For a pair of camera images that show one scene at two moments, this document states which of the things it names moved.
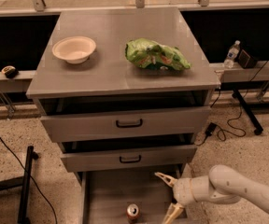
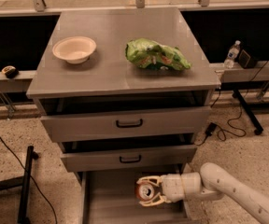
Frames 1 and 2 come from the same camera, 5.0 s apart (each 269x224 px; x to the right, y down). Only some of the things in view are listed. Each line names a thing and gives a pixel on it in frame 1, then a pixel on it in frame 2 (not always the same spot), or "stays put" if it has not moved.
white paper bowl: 74,49 stays put
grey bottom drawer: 106,195 stays put
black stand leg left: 24,181 stays put
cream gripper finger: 173,212 -> 157,200
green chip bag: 147,53 stays put
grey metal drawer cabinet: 124,92 stays put
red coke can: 133,214 -> 145,191
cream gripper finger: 171,181 -> 150,178
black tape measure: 9,71 stays put
